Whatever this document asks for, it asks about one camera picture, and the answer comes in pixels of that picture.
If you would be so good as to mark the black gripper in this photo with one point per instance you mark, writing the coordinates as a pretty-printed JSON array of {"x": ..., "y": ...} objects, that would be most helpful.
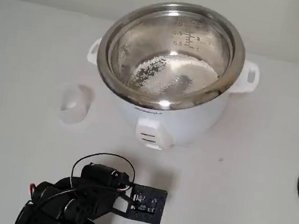
[{"x": 99, "y": 174}]

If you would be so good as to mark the translucent white plastic cup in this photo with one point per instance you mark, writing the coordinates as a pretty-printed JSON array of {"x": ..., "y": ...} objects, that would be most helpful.
[{"x": 74, "y": 115}]

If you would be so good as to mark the white rice grains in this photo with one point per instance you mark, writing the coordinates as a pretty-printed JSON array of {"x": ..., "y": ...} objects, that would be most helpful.
[{"x": 169, "y": 72}]

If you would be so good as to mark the white rice cooker housing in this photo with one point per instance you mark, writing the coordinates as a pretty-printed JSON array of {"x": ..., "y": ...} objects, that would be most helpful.
[{"x": 193, "y": 118}]

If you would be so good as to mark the stainless steel inner pot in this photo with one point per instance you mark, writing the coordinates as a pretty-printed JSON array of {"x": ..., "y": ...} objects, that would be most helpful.
[{"x": 150, "y": 33}]

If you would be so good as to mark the black camera board mount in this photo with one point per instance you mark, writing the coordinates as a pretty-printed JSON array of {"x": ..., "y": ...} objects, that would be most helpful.
[{"x": 157, "y": 214}]

